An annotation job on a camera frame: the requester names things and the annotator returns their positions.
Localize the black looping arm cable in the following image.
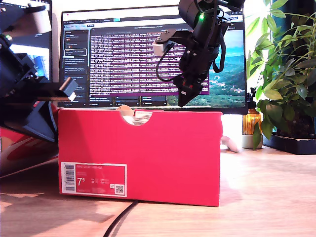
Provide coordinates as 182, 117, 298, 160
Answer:
211, 0, 227, 74

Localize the amber pump bottle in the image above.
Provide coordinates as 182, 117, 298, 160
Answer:
242, 87, 262, 136

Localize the red shoebox lid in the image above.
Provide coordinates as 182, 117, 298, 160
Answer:
0, 102, 60, 178

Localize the red Nike shoebox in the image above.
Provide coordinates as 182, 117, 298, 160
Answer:
58, 108, 224, 207

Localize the white curved object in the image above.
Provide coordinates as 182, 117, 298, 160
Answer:
221, 135, 242, 153

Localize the black table cable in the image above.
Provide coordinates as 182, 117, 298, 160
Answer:
103, 201, 140, 237

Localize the dark rectangular planter tray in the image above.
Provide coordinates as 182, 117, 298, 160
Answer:
262, 133, 316, 156

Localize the small black computer monitor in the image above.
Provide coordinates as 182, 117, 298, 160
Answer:
0, 0, 53, 83

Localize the green leafy houseplant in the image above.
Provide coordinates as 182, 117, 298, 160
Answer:
245, 0, 316, 150

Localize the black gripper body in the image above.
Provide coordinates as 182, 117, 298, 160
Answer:
174, 46, 220, 83

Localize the white round pot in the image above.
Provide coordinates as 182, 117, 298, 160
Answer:
241, 134, 264, 150

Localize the white leather sneaker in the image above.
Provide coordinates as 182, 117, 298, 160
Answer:
128, 115, 150, 126

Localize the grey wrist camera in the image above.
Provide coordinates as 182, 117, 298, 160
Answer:
152, 28, 196, 57
0, 4, 53, 35

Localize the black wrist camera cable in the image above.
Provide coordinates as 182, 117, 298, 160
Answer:
156, 41, 189, 83

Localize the large widescreen computer monitor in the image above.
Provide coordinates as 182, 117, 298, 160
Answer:
57, 4, 248, 116

